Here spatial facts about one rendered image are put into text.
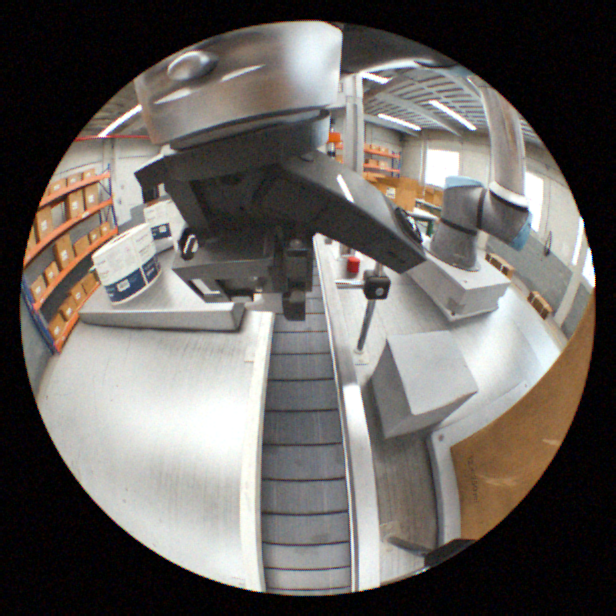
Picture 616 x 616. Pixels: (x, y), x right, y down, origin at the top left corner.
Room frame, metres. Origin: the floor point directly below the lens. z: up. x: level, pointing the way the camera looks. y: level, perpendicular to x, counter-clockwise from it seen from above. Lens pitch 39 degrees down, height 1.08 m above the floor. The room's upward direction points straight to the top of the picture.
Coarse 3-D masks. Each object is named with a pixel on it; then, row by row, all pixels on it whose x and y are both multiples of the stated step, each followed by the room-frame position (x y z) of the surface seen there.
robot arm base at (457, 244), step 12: (444, 228) 0.42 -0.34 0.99; (456, 228) 0.39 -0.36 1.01; (432, 240) 0.46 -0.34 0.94; (444, 240) 0.41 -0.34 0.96; (456, 240) 0.38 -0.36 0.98; (468, 240) 0.37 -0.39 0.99; (444, 252) 0.39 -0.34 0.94; (456, 252) 0.38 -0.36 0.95; (468, 252) 0.36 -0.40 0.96; (468, 264) 0.36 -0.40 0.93
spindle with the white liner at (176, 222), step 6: (168, 204) 0.40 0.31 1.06; (174, 204) 0.39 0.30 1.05; (168, 210) 0.40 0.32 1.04; (174, 210) 0.39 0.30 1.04; (168, 216) 0.40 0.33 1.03; (174, 216) 0.39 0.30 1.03; (180, 216) 0.40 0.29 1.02; (174, 222) 0.39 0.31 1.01; (180, 222) 0.40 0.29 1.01; (174, 228) 0.39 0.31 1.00; (180, 228) 0.39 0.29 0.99; (174, 234) 0.40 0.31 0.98; (174, 240) 0.40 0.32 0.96; (186, 246) 0.40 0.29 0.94
